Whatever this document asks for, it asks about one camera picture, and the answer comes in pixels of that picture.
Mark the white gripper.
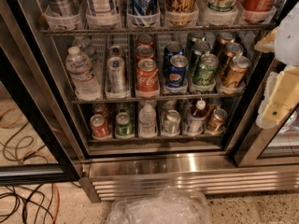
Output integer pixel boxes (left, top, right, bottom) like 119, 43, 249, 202
253, 26, 299, 130

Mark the plastic bottle with white cap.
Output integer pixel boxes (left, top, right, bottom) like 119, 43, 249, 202
187, 100, 206, 133

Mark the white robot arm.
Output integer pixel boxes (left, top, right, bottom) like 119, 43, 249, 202
254, 2, 299, 129

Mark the gold can front middle shelf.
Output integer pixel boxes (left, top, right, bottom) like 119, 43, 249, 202
221, 55, 251, 89

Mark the gold can shelf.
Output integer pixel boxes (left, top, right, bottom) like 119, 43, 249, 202
221, 55, 251, 89
206, 108, 227, 132

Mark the red can top shelf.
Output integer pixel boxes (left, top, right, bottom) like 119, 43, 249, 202
239, 0, 276, 24

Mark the red can shelf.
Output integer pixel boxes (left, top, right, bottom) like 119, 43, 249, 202
239, 0, 276, 24
90, 114, 110, 138

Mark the green can front middle shelf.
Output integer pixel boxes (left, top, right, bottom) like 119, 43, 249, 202
192, 53, 219, 86

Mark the green can shelf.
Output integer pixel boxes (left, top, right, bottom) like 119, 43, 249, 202
116, 112, 133, 137
192, 53, 219, 86

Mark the glass fridge door right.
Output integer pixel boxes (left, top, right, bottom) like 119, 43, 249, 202
234, 60, 299, 167

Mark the glass fridge door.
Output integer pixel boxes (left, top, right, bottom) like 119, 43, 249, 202
234, 60, 299, 167
0, 0, 84, 185

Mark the gold can bottom shelf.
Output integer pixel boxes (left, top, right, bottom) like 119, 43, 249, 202
206, 108, 227, 132

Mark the silver can bottom shelf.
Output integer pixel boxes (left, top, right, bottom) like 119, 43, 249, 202
163, 109, 180, 134

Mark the clear water bottle bottom shelf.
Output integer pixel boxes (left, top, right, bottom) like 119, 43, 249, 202
138, 104, 156, 137

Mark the blue white can top shelf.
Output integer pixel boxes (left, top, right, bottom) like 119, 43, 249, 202
131, 0, 157, 27

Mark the stainless steel fridge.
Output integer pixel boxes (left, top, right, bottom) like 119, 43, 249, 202
0, 0, 299, 203

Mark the silver can front middle shelf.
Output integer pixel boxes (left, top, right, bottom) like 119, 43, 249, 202
107, 57, 127, 93

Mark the green can bottom shelf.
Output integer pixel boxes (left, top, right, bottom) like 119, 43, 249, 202
116, 112, 133, 137

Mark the silver can rear middle shelf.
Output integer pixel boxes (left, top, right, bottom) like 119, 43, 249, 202
107, 45, 125, 59

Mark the red can bottom shelf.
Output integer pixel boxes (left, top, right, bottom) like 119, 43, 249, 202
90, 114, 110, 138

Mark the clear water bottle front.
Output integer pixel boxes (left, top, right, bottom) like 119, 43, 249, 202
65, 47, 101, 101

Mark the clear water bottle rear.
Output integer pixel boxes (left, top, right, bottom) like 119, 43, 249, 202
73, 35, 98, 65

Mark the glass fridge door left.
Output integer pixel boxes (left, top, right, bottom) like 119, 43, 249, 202
0, 0, 84, 185

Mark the gold can middle row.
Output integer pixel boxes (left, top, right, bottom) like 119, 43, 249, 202
218, 42, 244, 77

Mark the gold can rear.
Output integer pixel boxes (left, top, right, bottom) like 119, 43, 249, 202
212, 32, 235, 56

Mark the green can middle row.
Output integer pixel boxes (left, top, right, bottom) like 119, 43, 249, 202
190, 40, 210, 73

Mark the green can rear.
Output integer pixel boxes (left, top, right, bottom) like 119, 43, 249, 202
186, 31, 206, 52

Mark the blue Pepsi can front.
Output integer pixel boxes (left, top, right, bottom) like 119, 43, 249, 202
166, 54, 188, 88

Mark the blue pepsi can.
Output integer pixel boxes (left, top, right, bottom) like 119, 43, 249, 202
163, 41, 184, 76
166, 54, 188, 88

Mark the blue Pepsi can rear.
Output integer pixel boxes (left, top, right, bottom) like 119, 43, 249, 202
163, 41, 184, 76

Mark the gold La Croix can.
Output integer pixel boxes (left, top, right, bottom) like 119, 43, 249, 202
165, 0, 196, 26

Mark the red Coca-Cola can front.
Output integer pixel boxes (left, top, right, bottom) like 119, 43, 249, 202
136, 59, 158, 92

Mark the red coca-cola can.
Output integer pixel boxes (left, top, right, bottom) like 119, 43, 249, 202
136, 35, 154, 48
136, 59, 158, 92
135, 45, 154, 63

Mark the red Coca-Cola can rear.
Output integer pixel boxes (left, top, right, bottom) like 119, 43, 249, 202
136, 35, 154, 48

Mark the red Coca-Cola can middle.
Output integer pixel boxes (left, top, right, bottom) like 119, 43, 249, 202
135, 45, 154, 63

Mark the clear plastic bag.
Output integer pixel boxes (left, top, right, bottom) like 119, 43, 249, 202
106, 187, 212, 224

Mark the black cable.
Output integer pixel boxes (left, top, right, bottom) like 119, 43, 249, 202
0, 120, 82, 224

